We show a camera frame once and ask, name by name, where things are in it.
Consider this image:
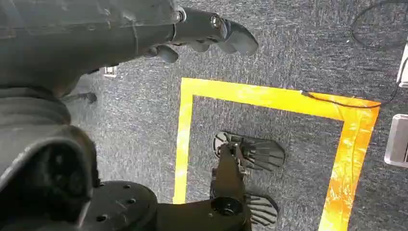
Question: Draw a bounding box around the white box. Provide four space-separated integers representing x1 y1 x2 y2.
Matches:
396 40 408 88

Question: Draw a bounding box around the black robot leg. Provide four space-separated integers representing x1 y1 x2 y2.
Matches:
78 142 253 231

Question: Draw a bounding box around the thin black cable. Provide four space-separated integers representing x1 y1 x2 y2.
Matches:
300 56 408 110

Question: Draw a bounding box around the yellow floor tape frame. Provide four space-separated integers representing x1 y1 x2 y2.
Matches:
172 77 381 231

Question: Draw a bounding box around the ribbed grey left arm sleeve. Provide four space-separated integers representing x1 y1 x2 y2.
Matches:
0 85 72 187

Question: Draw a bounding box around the looped black cable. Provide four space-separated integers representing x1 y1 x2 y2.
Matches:
350 0 408 51

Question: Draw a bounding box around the pale grey box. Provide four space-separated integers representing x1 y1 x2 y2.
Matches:
383 114 408 168

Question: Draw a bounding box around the black robot foot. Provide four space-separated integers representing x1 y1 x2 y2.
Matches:
246 193 280 231
212 131 286 172

